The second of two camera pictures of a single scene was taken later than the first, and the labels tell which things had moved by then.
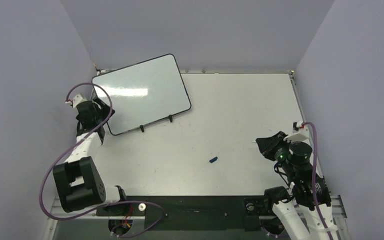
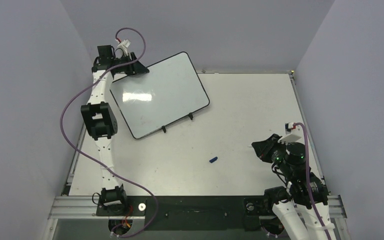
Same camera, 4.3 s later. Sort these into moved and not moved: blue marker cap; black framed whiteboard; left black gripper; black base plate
Moved: left black gripper; black framed whiteboard
Not moved: blue marker cap; black base plate
